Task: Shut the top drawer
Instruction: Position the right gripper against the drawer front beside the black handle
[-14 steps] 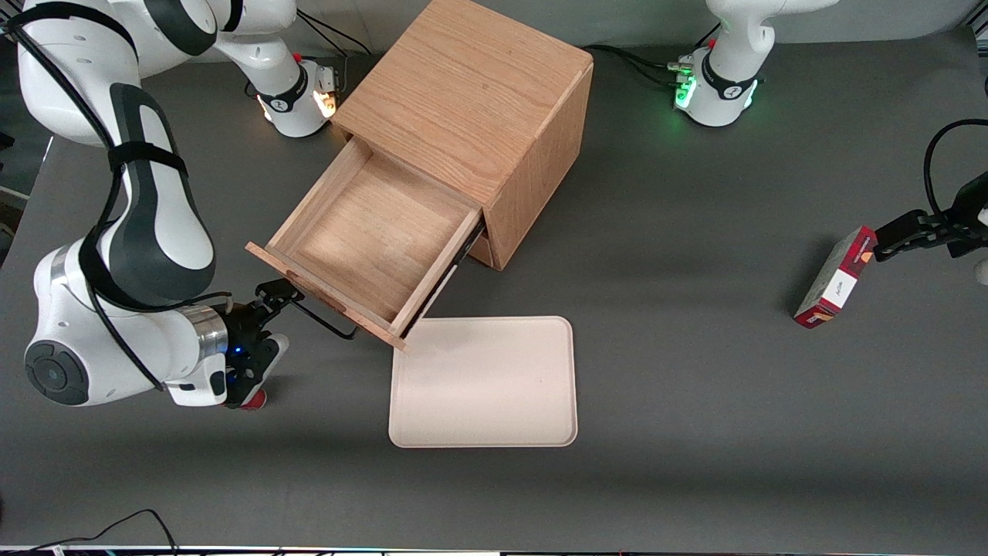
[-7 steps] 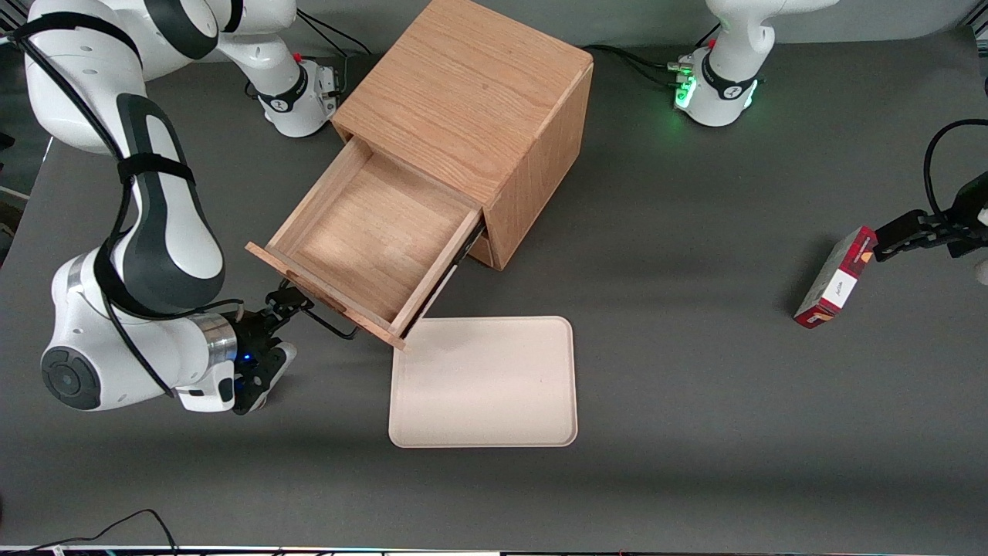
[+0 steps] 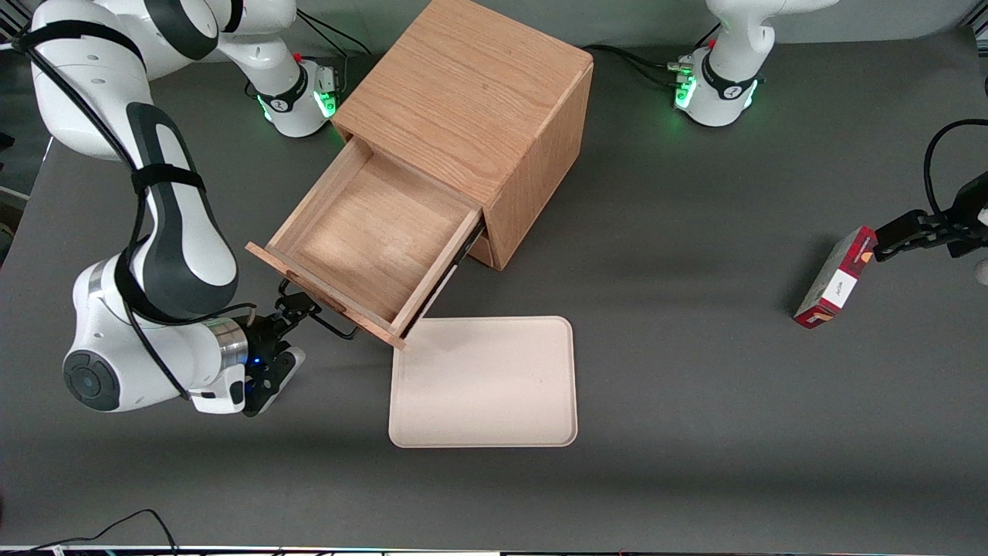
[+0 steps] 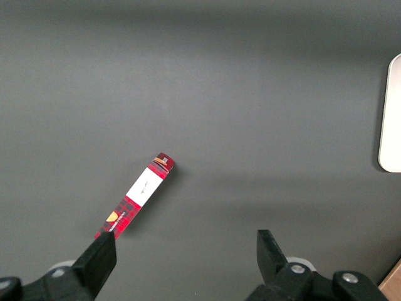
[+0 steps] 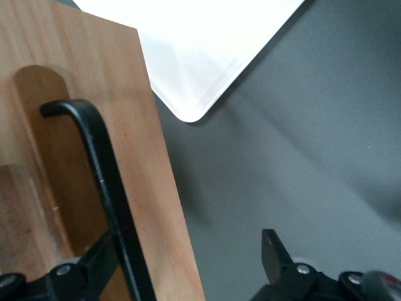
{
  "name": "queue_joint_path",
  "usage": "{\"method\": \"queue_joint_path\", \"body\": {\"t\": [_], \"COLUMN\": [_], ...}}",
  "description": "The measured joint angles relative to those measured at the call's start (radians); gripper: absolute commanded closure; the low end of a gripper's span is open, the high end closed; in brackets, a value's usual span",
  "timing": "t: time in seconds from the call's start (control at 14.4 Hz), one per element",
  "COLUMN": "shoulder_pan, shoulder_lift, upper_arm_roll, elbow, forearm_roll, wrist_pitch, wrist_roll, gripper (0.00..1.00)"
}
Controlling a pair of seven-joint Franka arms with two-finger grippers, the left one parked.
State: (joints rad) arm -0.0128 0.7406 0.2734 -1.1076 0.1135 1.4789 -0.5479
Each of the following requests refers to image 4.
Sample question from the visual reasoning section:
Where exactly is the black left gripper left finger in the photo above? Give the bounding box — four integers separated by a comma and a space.
0, 231, 118, 301

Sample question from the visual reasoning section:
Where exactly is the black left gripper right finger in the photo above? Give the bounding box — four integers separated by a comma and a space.
244, 229, 389, 301

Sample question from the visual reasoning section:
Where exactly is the red plaid carton box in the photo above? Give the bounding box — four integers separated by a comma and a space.
94, 152, 176, 241

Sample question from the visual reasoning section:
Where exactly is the beige rectangular tray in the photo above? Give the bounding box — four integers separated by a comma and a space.
377, 53, 401, 173

